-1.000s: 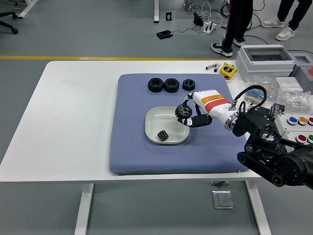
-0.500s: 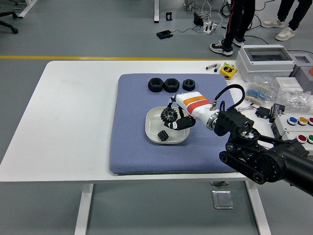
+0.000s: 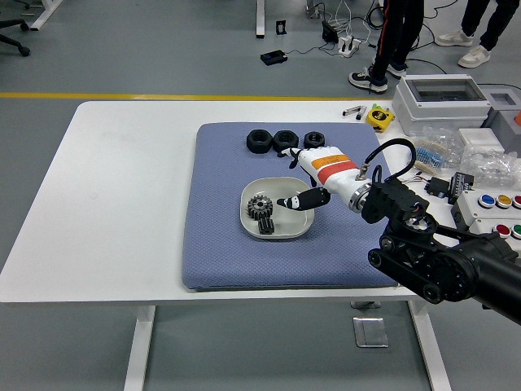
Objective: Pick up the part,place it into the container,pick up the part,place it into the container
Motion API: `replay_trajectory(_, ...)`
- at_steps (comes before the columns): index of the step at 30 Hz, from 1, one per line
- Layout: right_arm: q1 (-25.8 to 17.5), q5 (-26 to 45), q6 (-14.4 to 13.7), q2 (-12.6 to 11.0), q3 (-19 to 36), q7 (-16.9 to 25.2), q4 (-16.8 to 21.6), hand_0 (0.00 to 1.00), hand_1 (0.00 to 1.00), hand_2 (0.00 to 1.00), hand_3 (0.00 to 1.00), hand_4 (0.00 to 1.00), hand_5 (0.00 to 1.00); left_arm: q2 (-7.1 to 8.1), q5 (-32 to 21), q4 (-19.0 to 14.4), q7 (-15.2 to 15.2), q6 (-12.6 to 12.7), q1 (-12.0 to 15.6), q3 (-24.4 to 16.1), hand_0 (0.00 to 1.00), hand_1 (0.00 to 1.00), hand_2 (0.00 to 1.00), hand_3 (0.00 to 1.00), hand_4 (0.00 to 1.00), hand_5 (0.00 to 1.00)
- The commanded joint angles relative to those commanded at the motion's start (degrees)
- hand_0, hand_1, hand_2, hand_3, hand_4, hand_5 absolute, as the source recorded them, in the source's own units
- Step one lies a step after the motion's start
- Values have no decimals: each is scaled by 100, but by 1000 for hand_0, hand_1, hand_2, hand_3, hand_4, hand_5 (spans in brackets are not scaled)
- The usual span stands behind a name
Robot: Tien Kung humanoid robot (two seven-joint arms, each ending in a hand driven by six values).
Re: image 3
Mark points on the black bracket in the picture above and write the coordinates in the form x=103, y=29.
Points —
x=281, y=27

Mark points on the black metal gear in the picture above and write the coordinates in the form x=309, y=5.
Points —
x=259, y=207

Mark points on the large black hex nut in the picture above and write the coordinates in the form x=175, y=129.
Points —
x=285, y=139
x=259, y=142

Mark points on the white background desk foot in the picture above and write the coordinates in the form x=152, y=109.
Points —
x=45, y=14

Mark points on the grey box with coloured buttons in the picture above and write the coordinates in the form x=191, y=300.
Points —
x=480, y=216

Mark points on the black power adapter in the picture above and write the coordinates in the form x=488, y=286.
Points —
x=329, y=32

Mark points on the small white box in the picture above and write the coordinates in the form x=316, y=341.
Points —
x=478, y=138

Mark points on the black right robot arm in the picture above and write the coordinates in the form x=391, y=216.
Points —
x=447, y=264

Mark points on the flat black device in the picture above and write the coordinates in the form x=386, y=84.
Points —
x=274, y=58

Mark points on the person in black shoes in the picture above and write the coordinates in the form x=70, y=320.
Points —
x=392, y=36

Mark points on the white power strip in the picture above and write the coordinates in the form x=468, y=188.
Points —
x=349, y=46

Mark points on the clear crumpled plastic bag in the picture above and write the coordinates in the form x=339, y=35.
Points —
x=488, y=165

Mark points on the beige resistor tape strip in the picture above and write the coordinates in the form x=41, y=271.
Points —
x=425, y=168

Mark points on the metal floor plate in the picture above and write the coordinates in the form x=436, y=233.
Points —
x=369, y=332

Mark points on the white table leg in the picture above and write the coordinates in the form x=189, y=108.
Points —
x=431, y=350
x=138, y=350

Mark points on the white square dish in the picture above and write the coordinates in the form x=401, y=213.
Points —
x=293, y=224

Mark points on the grey enclosure with clear lid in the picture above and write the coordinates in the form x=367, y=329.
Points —
x=431, y=110

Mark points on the blue-grey quilted mat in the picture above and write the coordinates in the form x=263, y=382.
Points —
x=220, y=252

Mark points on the person in white shoes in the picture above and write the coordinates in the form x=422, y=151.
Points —
x=492, y=24

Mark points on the white background desk leg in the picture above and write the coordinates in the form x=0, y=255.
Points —
x=261, y=18

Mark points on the small black circuit module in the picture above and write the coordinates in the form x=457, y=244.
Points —
x=462, y=183

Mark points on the small black hex nut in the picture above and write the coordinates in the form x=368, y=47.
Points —
x=314, y=140

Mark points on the black servo motor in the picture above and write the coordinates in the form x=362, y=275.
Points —
x=437, y=187

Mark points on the yellow tape measure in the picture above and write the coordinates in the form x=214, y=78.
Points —
x=379, y=119

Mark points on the grey box with orange part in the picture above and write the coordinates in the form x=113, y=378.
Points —
x=502, y=122

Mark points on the black office chair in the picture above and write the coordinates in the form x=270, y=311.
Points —
x=12, y=24

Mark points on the blue resistor strip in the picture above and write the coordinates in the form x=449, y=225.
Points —
x=430, y=156

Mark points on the silver marker pen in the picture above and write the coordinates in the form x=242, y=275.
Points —
x=353, y=110

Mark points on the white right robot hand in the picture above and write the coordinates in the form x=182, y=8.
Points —
x=329, y=167

